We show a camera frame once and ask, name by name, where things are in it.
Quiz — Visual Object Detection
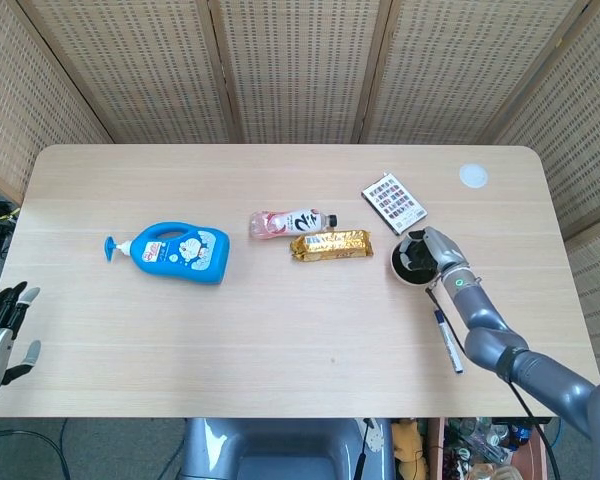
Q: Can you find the yellow plush toy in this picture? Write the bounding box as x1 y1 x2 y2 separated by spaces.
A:
392 418 429 480

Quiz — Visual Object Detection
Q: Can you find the gold foil snack packet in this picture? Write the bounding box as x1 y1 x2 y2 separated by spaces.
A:
289 229 375 262

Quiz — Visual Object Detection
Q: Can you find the wooden crate with clutter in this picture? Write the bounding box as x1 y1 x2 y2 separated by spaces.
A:
427 417 551 480

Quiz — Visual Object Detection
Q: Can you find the printed card box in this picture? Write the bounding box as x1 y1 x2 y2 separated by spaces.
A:
361 170 429 236

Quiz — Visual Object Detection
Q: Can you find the woven bamboo folding screen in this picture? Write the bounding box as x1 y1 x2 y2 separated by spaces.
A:
0 0 600 381

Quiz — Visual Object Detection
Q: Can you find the grey robot torso base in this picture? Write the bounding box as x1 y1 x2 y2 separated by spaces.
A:
179 417 396 480

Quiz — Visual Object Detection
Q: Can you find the black wrist cable with plug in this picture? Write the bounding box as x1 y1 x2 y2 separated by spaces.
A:
424 274 564 480

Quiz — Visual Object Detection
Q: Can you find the beige bowl with dark inside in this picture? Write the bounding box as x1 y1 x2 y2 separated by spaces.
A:
390 237 442 288

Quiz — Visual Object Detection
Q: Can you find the pink white drink bottle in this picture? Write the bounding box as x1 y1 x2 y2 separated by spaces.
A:
250 209 339 240

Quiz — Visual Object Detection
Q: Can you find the white blue marker pen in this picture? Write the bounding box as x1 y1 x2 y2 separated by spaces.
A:
433 309 465 375

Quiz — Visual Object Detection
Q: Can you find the black cable with white bracket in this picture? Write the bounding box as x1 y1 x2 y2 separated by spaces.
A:
352 418 384 480

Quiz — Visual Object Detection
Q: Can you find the blue pump detergent bottle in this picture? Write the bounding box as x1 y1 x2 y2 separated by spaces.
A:
104 222 231 286

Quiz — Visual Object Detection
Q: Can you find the white round table cap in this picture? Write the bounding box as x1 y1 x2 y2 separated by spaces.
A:
458 162 490 189

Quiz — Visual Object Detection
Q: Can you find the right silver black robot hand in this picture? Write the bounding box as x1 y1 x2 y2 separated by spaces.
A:
398 225 469 274

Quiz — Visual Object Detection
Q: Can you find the black floor cable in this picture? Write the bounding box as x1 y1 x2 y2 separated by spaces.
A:
0 419 84 480

